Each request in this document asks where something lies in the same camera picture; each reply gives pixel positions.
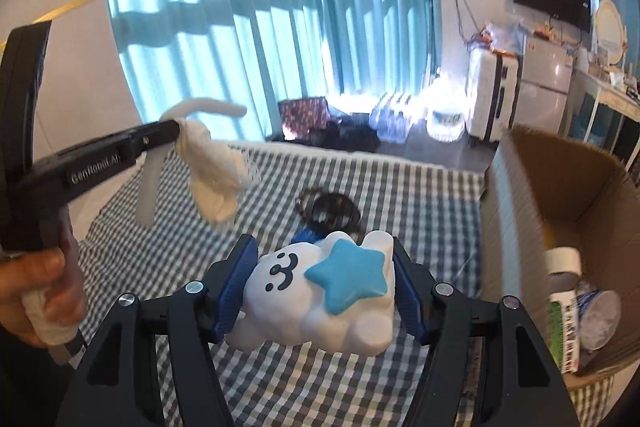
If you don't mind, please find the oval vanity mirror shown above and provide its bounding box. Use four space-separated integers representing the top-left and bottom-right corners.
594 0 627 65

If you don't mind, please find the white suitcase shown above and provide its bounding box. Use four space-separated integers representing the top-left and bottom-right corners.
465 48 520 142

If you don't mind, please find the white lace cloth bundle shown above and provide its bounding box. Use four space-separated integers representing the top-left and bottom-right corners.
136 98 258 228

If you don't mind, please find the white tape roll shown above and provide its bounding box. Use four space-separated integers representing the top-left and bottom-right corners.
544 247 582 293

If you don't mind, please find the white dressing table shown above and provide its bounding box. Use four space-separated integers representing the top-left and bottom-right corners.
568 70 639 153

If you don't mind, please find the black round lidded container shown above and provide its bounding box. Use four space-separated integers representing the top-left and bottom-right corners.
306 192 361 235

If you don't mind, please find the silver mini fridge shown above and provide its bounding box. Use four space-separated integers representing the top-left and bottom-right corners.
514 36 573 133

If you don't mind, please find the brown cardboard box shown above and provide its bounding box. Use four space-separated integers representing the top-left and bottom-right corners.
480 126 639 389

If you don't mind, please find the clear cotton swab cup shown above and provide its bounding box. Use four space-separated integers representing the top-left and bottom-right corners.
576 281 622 352

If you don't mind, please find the teal window curtain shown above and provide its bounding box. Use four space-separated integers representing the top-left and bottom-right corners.
106 0 442 141

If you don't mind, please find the checkered gingham tablecloth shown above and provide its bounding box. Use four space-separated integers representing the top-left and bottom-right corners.
69 141 616 427

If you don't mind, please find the pack of water bottles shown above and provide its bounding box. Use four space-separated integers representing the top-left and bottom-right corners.
369 92 424 144

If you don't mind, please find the large water jug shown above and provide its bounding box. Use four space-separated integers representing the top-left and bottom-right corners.
425 74 469 143

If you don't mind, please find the patterned dark bag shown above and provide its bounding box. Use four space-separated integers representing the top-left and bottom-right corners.
278 96 331 141

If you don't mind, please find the green white medicine box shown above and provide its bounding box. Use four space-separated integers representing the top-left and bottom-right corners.
548 291 580 374

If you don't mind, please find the blue white tissue pack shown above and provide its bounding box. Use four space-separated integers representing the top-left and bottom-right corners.
291 228 326 244

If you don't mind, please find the person's left hand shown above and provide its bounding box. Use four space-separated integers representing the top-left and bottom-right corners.
1 216 87 348

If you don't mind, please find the white bear toy blue star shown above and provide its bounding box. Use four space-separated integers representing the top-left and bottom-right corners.
226 231 395 357

